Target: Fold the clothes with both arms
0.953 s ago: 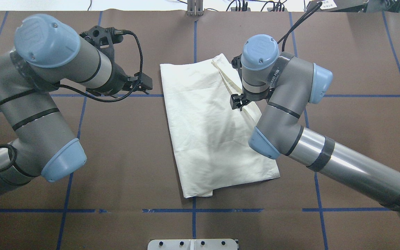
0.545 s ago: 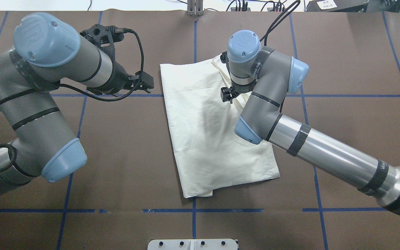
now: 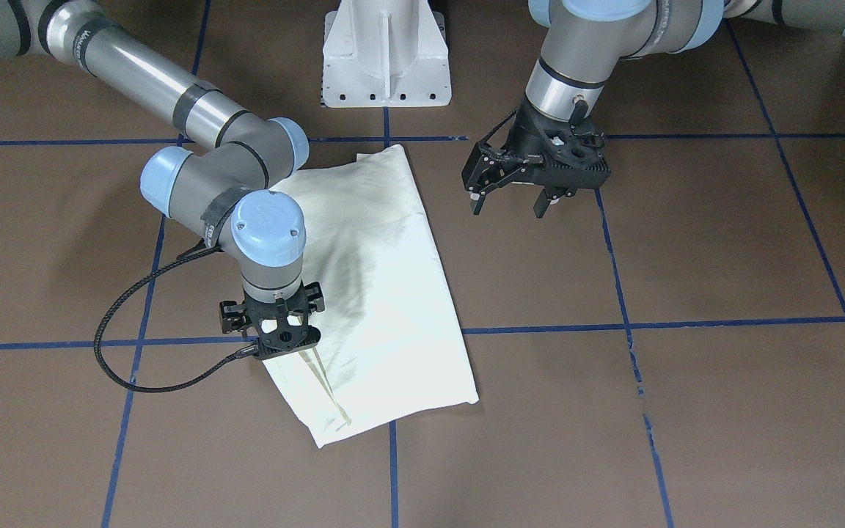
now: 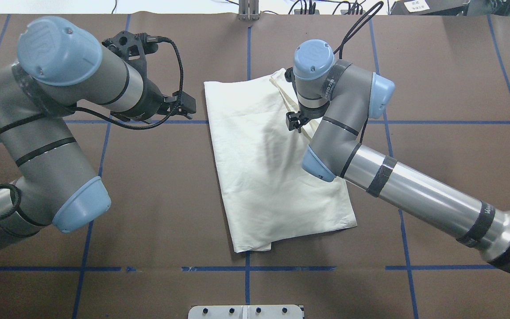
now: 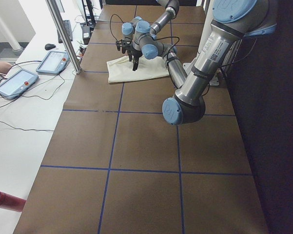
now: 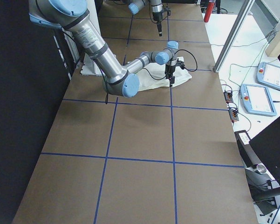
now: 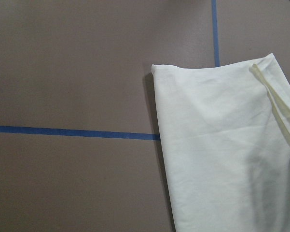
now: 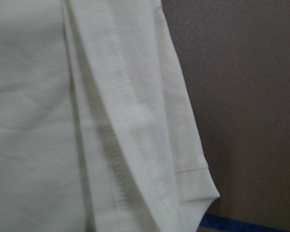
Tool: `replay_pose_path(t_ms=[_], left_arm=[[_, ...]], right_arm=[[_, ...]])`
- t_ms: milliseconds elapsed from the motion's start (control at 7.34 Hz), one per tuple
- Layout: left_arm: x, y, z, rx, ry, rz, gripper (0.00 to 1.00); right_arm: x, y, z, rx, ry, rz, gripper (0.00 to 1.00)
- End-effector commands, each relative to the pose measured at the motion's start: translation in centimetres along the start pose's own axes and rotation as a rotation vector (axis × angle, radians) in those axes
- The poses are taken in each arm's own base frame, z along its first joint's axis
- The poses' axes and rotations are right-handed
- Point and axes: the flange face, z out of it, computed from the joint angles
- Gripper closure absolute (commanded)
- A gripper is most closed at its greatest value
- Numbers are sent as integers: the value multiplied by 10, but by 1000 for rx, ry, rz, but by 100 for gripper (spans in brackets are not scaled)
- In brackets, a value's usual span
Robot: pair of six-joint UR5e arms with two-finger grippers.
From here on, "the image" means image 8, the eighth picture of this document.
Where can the cream long sleeve shirt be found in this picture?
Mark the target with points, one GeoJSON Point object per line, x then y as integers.
{"type": "Point", "coordinates": [97, 132]}

